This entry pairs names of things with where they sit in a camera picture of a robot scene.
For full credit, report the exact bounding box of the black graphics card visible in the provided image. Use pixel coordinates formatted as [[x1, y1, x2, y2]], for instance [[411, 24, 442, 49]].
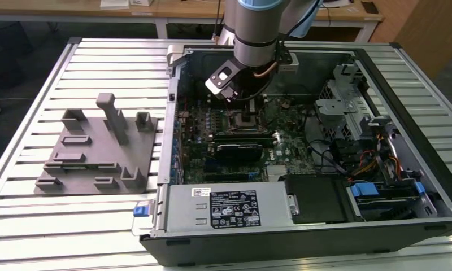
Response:
[[213, 142, 265, 164]]

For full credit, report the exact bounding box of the black open PC case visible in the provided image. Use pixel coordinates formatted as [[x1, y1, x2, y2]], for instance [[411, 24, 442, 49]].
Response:
[[129, 42, 452, 268]]

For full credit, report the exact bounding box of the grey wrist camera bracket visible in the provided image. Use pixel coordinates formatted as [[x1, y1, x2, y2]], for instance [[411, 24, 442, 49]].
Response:
[[276, 52, 299, 73]]

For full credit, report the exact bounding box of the white paper box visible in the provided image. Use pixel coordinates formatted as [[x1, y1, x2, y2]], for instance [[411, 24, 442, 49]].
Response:
[[100, 0, 131, 8]]

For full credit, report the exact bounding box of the metal socket cover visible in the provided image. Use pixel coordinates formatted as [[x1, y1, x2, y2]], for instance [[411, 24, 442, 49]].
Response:
[[257, 98, 288, 128]]

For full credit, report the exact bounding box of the wooden cabinet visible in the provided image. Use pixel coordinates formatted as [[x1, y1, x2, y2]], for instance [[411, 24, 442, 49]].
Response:
[[368, 0, 452, 78]]

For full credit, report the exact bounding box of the silver power supply unit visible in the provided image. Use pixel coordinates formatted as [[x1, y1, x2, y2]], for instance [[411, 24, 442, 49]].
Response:
[[161, 182, 300, 232]]

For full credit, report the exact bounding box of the green motherboard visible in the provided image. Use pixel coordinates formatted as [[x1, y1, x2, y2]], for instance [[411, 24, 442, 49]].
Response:
[[175, 94, 326, 184]]

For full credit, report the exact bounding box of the yellow wire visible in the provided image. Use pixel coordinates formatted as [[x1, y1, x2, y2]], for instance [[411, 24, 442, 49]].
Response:
[[356, 160, 378, 176]]

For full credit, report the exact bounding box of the CPU socket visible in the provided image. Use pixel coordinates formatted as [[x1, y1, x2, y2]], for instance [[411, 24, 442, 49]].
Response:
[[228, 109, 268, 134]]

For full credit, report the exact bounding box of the green RAM stick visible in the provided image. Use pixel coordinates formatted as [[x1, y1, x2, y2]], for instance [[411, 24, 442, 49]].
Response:
[[61, 165, 116, 172]]

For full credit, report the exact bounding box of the silver perforated drive cage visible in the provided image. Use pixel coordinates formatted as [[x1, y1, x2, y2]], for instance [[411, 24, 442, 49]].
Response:
[[311, 63, 395, 143]]

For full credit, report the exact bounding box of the metal disk bay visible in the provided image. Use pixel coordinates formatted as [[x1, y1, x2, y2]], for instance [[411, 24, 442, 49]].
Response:
[[344, 179, 440, 224]]

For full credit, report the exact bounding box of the black label sticker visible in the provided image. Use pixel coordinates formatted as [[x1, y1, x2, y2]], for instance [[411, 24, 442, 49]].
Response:
[[209, 189, 263, 229]]

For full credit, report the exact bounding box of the black chair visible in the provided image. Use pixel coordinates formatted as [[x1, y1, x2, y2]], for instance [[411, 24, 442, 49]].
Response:
[[0, 21, 35, 90]]

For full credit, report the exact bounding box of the wooden desk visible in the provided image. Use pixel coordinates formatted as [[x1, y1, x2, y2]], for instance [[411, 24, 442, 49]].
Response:
[[0, 0, 386, 43]]

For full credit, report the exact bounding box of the small silver heatsink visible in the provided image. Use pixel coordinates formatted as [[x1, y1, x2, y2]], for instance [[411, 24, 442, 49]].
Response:
[[267, 165, 289, 181]]

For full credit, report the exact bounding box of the black plastic cover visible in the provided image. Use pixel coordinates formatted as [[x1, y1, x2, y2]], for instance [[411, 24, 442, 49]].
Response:
[[284, 174, 355, 225]]

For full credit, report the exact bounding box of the orange wire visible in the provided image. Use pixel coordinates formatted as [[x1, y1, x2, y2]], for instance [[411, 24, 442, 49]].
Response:
[[387, 157, 404, 181]]

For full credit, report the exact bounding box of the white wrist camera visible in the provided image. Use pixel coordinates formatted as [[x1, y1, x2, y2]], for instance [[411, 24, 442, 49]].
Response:
[[205, 59, 247, 102]]

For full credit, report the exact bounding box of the blue disk carrier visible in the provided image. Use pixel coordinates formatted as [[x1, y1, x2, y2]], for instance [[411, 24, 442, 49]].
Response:
[[347, 182, 427, 208]]

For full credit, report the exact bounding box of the grey parts rack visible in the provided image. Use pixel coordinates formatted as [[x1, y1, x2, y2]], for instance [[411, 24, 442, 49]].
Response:
[[33, 92, 160, 196]]

